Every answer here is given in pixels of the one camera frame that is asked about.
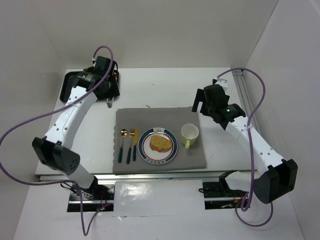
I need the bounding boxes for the silver metal tongs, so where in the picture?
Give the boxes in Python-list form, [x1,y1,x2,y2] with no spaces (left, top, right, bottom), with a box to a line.
[106,98,113,109]

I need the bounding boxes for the toasted bread slice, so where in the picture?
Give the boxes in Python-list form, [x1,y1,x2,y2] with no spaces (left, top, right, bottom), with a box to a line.
[149,135,172,153]

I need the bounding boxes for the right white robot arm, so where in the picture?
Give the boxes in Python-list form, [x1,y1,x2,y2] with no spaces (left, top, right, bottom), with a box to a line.
[192,84,298,204]

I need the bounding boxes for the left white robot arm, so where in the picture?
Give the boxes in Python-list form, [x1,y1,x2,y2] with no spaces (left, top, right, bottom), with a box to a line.
[32,56,120,200]

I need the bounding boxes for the black baking tray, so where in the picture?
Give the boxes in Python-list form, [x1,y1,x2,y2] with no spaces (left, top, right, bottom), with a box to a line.
[59,70,120,103]

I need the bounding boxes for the light green mug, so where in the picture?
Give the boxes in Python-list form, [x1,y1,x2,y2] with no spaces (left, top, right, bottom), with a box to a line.
[181,123,199,149]

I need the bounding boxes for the grey cloth placemat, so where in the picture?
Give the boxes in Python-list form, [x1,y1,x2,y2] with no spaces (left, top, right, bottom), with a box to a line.
[112,106,207,175]

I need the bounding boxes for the white plate teal rim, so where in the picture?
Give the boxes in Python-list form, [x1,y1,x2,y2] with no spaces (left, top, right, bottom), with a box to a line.
[138,127,178,165]

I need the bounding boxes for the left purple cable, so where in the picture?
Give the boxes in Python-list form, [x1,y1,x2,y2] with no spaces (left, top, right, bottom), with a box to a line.
[0,45,115,237]

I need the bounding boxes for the purple cable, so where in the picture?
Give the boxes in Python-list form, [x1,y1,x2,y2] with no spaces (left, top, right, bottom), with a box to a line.
[216,67,274,228]
[0,45,115,237]

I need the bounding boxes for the aluminium rail right side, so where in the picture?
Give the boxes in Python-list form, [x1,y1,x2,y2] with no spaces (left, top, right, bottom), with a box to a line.
[232,70,255,117]

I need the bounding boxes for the aluminium rail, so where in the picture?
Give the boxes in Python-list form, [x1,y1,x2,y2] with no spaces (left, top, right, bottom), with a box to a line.
[38,169,237,182]
[232,70,255,117]

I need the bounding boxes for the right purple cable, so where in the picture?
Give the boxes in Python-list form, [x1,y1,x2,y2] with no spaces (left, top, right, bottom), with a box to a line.
[216,67,274,228]

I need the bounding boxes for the gold spoon green handle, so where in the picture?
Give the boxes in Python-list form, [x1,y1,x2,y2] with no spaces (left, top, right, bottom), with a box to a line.
[117,128,128,163]

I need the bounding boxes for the gold fork green handle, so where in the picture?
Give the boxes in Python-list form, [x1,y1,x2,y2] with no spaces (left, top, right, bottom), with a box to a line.
[126,128,135,164]

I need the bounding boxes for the gold knife green handle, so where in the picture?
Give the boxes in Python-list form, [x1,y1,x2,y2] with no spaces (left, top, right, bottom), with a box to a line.
[132,127,139,162]

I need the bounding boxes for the aluminium rail front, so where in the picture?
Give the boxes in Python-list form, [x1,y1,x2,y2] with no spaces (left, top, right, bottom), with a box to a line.
[38,169,237,182]

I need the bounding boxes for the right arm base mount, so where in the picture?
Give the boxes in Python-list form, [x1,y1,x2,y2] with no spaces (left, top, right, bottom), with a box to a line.
[198,170,246,210]

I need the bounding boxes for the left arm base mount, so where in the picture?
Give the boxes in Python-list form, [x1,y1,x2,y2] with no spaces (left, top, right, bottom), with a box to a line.
[60,183,115,213]

